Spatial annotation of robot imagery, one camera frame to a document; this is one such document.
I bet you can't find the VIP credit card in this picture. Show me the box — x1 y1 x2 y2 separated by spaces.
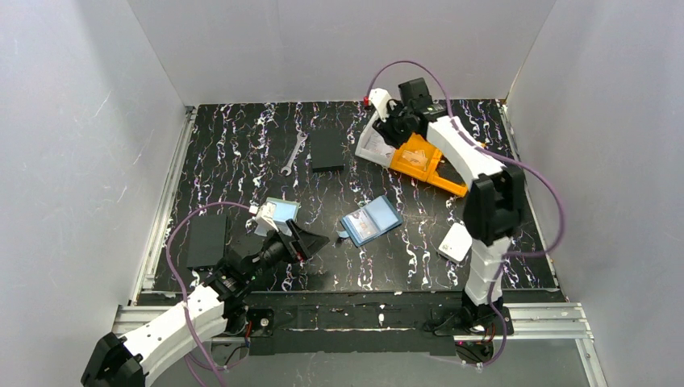
349 213 378 240

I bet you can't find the blue leather card holder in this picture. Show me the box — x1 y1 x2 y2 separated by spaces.
338 195 402 248

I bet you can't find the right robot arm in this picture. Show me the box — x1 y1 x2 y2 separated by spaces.
365 78 525 309

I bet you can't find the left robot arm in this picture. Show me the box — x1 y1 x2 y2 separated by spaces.
81 219 330 386

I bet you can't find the yellow bin middle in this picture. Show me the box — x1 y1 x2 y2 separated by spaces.
390 134 442 184

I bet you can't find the yellow bin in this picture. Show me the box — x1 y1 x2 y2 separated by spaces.
390 134 442 184
426 156 468 198

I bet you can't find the white storage bin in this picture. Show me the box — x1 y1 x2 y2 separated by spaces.
355 112 396 169

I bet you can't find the black flat plate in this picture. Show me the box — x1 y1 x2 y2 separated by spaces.
186 214 229 272

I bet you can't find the yellow bin right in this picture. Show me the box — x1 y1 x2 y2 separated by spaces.
426 156 468 198

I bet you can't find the black flat box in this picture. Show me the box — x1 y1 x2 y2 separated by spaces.
311 130 344 173

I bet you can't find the silver wrench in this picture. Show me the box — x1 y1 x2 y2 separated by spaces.
280 132 308 177

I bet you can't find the white square box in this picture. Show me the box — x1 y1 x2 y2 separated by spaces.
437 223 473 263

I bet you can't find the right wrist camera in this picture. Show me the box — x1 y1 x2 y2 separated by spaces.
363 88 391 122

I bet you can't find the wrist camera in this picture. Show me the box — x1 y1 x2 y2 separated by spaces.
363 88 391 122
248 202 279 237

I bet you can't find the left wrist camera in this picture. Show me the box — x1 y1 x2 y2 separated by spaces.
248 202 279 237

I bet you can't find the aluminium frame rail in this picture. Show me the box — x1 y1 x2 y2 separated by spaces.
113 106 198 329

